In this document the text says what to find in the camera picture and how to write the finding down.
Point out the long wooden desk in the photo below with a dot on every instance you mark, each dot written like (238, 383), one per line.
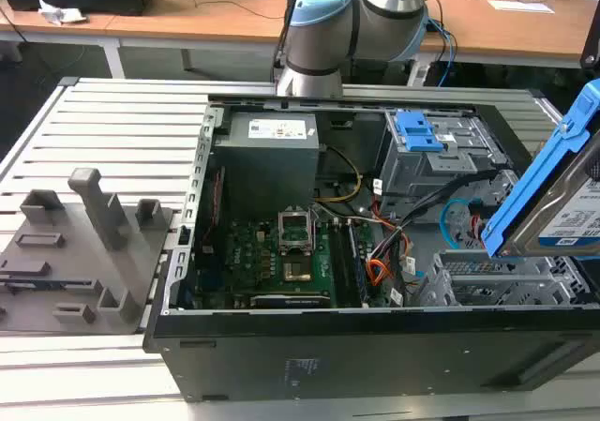
(211, 18)

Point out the grey plastic parts rack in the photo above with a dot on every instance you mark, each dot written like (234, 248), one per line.
(70, 280)

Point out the green motherboard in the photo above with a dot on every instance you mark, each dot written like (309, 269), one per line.
(248, 261)

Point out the black graphics card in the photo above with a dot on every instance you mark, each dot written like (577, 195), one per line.
(290, 300)

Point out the blue plastic cage latch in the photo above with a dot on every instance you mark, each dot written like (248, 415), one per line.
(415, 132)

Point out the metal drive cage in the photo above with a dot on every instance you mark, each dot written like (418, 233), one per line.
(422, 172)

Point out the white power strip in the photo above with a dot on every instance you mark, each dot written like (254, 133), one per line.
(418, 74)

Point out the hard disk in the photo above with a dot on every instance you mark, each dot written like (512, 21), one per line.
(553, 196)

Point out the RAM stick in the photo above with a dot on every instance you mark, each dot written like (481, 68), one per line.
(357, 266)

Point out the black open PC case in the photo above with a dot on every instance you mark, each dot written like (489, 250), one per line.
(328, 355)

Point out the white paper sheet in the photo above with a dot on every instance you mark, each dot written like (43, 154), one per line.
(520, 6)

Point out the CPU socket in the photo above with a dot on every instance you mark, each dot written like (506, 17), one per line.
(296, 271)

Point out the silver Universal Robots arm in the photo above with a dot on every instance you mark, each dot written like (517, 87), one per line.
(319, 41)

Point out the metal disk bay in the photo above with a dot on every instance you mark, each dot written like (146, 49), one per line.
(497, 285)

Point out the crumpled white paper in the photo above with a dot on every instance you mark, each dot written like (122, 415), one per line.
(61, 14)

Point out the grey power supply unit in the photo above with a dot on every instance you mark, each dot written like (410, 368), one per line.
(262, 163)

